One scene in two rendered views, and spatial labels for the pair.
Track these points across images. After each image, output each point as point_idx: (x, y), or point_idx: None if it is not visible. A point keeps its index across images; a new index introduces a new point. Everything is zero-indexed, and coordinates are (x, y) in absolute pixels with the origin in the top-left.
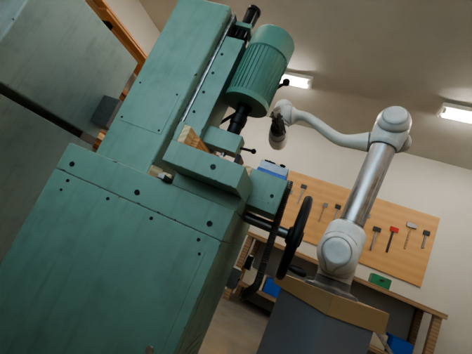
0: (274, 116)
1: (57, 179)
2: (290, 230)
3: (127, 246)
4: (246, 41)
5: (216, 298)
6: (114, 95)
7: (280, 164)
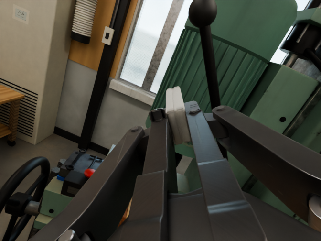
0: (188, 142)
1: None
2: (32, 196)
3: None
4: (302, 32)
5: None
6: None
7: (85, 150)
